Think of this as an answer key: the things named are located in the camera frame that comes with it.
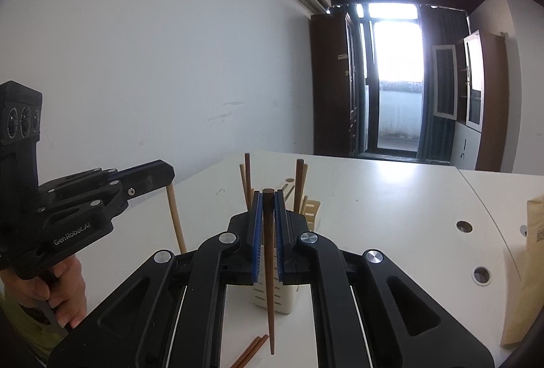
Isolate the person's olive green clothing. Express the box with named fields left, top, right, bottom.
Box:
left=0, top=287, right=64, bottom=364

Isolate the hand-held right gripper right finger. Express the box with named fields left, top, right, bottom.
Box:
left=274, top=189, right=496, bottom=368

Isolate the glass balcony door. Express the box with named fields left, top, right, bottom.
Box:
left=361, top=2, right=426, bottom=156

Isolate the cream plastic utensil holder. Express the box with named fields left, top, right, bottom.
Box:
left=251, top=179, right=321, bottom=315

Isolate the person's left hand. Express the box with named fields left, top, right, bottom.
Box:
left=0, top=255, right=88, bottom=330

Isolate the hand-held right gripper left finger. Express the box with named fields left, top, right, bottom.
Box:
left=47, top=189, right=264, bottom=368

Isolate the brown cabinet with white-framed doors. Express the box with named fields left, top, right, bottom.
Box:
left=431, top=30, right=509, bottom=172

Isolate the brown paper bag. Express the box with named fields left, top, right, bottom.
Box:
left=499, top=196, right=544, bottom=349

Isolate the dark wooden cabinet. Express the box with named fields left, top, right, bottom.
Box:
left=309, top=11, right=366, bottom=156

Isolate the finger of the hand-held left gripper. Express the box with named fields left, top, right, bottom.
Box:
left=38, top=159, right=168, bottom=205
left=40, top=163, right=176, bottom=224

